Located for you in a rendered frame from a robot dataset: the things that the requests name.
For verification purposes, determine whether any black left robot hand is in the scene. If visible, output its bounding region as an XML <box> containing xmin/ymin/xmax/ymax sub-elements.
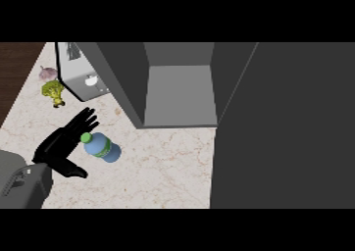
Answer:
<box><xmin>32</xmin><ymin>106</ymin><xmax>103</xmax><ymax>179</ymax></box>

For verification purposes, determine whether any blue water bottle green cap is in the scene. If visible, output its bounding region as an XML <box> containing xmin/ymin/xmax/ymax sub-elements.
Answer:
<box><xmin>80</xmin><ymin>131</ymin><xmax>123</xmax><ymax>164</ymax></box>

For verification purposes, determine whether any grey cabinet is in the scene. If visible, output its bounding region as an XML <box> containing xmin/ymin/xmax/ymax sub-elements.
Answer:
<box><xmin>76</xmin><ymin>41</ymin><xmax>259</xmax><ymax>129</ymax></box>

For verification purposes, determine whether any dark grey cabinet door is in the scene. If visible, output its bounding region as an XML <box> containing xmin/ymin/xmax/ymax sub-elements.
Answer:
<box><xmin>209</xmin><ymin>41</ymin><xmax>355</xmax><ymax>210</ymax></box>

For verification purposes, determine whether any green broccoli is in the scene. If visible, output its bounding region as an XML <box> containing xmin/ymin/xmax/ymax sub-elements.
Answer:
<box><xmin>40</xmin><ymin>79</ymin><xmax>67</xmax><ymax>109</ymax></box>

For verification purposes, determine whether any silver toaster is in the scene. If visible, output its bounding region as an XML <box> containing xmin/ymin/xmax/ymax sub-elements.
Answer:
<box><xmin>55</xmin><ymin>41</ymin><xmax>113</xmax><ymax>103</ymax></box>

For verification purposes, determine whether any purple garlic bulb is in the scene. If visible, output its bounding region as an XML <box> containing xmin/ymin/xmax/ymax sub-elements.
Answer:
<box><xmin>38</xmin><ymin>65</ymin><xmax>60</xmax><ymax>82</ymax></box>

